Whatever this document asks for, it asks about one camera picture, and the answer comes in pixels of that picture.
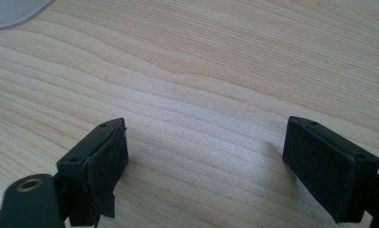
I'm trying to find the grey flat mat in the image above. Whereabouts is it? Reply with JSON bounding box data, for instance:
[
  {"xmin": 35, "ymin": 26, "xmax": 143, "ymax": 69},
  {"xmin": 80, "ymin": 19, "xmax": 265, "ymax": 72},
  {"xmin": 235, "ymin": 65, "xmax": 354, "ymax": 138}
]
[{"xmin": 0, "ymin": 0, "xmax": 53, "ymax": 30}]

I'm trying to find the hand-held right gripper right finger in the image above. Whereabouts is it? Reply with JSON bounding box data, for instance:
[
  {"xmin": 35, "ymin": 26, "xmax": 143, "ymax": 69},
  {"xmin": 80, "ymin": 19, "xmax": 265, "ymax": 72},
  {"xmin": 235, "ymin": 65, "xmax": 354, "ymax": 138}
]
[{"xmin": 282, "ymin": 115, "xmax": 379, "ymax": 224}]

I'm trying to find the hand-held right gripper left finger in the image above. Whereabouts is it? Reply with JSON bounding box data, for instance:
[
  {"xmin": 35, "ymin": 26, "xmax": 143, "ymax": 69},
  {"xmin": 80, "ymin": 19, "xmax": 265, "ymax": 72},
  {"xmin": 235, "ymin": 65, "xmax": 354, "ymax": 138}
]
[{"xmin": 56, "ymin": 117, "xmax": 130, "ymax": 228}]

